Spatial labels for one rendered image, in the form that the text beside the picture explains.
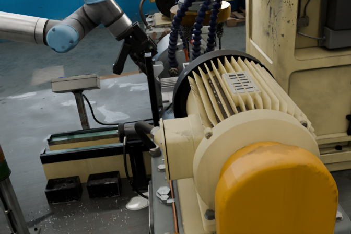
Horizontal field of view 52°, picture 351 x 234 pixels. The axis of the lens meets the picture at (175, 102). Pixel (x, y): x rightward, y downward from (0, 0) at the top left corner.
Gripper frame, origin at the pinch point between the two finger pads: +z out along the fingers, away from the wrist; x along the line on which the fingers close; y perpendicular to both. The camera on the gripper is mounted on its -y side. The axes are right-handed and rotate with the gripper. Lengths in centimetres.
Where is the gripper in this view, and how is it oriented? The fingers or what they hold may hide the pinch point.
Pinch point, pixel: (155, 81)
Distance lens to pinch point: 122.8
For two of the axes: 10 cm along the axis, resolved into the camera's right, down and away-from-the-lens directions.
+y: 8.1, -5.5, -1.9
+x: -0.8, -4.4, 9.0
